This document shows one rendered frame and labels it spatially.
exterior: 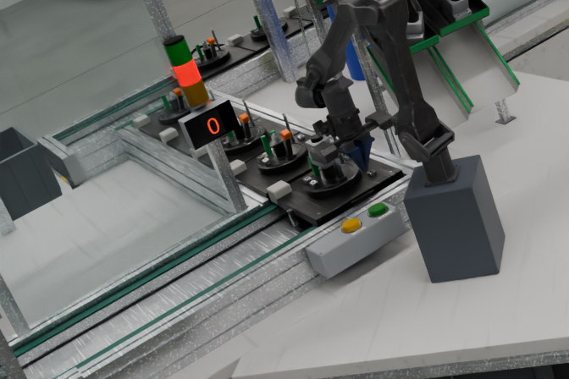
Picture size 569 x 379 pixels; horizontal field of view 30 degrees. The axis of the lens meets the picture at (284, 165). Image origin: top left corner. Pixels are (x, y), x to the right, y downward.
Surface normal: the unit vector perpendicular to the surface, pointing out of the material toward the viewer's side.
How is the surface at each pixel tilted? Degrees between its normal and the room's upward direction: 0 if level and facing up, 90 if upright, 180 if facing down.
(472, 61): 45
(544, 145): 0
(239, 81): 90
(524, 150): 0
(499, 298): 0
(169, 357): 90
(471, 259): 90
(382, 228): 90
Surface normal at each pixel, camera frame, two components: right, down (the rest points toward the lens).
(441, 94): -0.03, -0.41
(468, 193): -0.26, 0.47
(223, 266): -0.34, -0.86
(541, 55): 0.45, 0.21
